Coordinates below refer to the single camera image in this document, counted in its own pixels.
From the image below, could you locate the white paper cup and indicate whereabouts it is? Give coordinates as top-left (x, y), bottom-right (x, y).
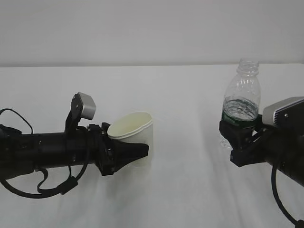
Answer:
top-left (107, 112), bottom-right (154, 167)

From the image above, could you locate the clear water bottle green label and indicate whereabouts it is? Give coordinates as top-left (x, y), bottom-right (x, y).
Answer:
top-left (219, 58), bottom-right (262, 150)

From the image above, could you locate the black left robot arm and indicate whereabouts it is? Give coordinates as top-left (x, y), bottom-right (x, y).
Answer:
top-left (0, 124), bottom-right (149, 180)

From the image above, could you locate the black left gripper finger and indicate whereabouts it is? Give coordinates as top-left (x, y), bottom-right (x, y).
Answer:
top-left (112, 140), bottom-right (149, 173)
top-left (101, 122), bottom-right (111, 140)

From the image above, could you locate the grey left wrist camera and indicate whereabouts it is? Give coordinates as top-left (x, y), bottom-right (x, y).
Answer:
top-left (65, 92), bottom-right (96, 134)

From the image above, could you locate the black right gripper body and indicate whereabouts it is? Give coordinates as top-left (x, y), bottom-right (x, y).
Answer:
top-left (230, 127), bottom-right (280, 167)

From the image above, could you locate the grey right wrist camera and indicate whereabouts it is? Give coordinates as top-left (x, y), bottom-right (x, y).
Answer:
top-left (262, 96), bottom-right (304, 132)

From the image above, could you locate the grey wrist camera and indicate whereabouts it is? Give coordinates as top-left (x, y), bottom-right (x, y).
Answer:
top-left (65, 92), bottom-right (96, 134)
top-left (262, 96), bottom-right (304, 132)

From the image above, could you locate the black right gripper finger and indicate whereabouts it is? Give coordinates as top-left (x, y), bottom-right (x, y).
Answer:
top-left (253, 114), bottom-right (264, 132)
top-left (219, 120), bottom-right (253, 150)

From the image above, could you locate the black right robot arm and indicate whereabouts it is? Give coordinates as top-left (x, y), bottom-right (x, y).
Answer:
top-left (219, 115), bottom-right (304, 186)

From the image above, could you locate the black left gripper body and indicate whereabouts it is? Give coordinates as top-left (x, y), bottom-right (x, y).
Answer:
top-left (87, 124), bottom-right (114, 176)

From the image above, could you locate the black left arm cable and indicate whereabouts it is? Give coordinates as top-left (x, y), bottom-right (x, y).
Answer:
top-left (0, 108), bottom-right (90, 199)

